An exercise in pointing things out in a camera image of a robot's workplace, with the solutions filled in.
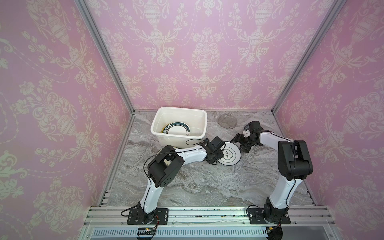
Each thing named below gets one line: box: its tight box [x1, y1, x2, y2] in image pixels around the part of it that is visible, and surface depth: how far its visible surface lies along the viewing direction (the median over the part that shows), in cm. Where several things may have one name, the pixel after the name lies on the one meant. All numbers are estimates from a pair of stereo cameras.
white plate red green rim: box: [161, 121, 191, 136], surface depth 107 cm
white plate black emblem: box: [217, 141, 242, 166], surface depth 97 cm
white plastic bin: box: [150, 106, 208, 148], surface depth 101 cm
